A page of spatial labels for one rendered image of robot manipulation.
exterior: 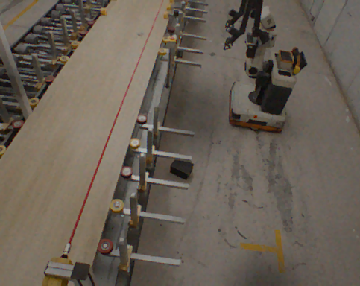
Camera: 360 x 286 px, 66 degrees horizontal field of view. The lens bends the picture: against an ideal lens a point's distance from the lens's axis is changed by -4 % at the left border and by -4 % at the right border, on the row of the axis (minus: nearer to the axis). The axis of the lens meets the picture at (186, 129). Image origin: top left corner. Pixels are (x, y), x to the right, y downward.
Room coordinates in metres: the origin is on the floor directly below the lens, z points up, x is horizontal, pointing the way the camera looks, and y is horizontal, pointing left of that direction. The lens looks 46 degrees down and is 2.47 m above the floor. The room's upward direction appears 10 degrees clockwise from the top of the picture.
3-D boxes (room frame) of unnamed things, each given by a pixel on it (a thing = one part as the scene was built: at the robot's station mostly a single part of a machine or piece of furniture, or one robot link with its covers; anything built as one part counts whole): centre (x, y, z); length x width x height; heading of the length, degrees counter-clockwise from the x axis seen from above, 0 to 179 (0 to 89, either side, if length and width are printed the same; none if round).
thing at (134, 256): (0.56, 0.13, 0.80); 0.43 x 0.03 x 0.04; 92
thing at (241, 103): (2.87, -0.82, 0.16); 0.67 x 0.64 x 0.25; 90
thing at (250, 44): (2.87, -0.53, 0.99); 0.28 x 0.16 x 0.22; 0
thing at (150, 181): (1.06, 0.14, 0.83); 0.43 x 0.03 x 0.04; 92
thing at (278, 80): (2.87, -0.92, 0.59); 0.55 x 0.34 x 0.83; 0
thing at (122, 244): (0.52, 0.21, 0.88); 0.04 x 0.04 x 0.48; 2
